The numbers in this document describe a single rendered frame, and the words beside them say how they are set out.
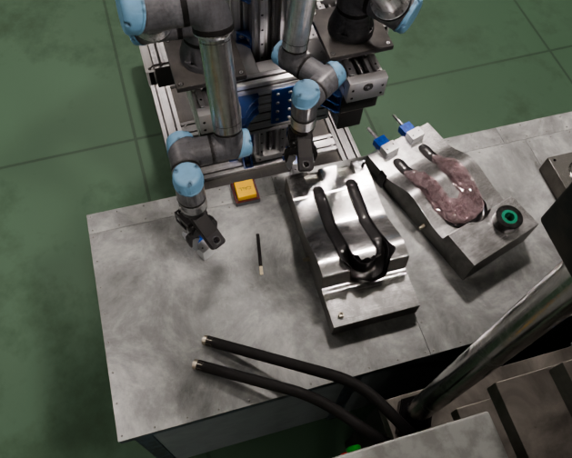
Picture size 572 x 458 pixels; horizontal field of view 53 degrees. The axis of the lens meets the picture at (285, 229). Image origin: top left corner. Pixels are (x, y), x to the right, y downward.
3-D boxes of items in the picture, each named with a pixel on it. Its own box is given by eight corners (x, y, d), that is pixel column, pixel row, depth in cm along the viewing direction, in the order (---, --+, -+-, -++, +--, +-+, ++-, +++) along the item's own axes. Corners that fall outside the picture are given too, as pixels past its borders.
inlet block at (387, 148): (360, 135, 197) (363, 125, 192) (372, 130, 198) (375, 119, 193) (384, 163, 192) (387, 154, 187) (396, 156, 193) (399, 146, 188)
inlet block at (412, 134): (386, 123, 200) (388, 113, 195) (396, 116, 201) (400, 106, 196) (409, 149, 195) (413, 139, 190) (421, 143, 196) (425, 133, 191)
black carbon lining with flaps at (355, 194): (308, 191, 180) (311, 174, 172) (357, 180, 183) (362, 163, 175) (344, 292, 165) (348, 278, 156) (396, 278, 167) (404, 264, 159)
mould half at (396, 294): (284, 191, 188) (286, 167, 176) (359, 174, 192) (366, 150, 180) (331, 334, 166) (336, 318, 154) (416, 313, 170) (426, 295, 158)
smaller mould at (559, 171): (538, 169, 196) (547, 157, 190) (577, 160, 199) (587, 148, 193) (567, 219, 187) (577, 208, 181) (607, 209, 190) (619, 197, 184)
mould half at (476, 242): (364, 164, 194) (369, 144, 185) (424, 132, 202) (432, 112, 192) (462, 281, 175) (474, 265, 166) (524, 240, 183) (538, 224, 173)
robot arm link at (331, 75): (319, 47, 167) (296, 69, 162) (350, 67, 164) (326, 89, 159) (316, 67, 174) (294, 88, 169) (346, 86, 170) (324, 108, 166)
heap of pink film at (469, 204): (397, 174, 186) (402, 161, 179) (439, 151, 191) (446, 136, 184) (450, 235, 176) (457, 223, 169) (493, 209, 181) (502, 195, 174)
